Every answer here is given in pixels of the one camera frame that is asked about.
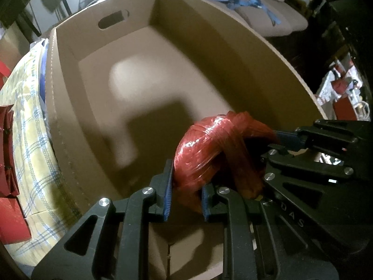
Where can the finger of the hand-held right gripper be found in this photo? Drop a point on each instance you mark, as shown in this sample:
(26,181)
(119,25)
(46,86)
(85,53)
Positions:
(326,135)
(306,169)

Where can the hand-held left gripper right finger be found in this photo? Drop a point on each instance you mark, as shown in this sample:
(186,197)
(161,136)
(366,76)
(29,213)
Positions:
(206,204)

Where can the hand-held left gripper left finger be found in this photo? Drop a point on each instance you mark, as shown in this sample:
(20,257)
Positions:
(168,192)

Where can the red plastic twine ball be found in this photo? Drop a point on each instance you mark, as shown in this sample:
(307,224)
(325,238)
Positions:
(209,157)

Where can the brown cardboard box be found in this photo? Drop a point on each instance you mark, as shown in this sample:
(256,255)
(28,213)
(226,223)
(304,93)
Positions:
(174,64)

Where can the floor clutter pile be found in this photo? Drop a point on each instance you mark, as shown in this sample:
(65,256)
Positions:
(341,87)

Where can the brown sofa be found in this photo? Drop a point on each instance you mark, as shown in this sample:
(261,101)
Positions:
(256,11)

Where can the yellow checked tablecloth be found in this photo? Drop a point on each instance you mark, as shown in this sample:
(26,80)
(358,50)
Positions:
(32,151)

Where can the blue white flat box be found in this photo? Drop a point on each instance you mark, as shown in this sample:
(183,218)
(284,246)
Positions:
(43,78)

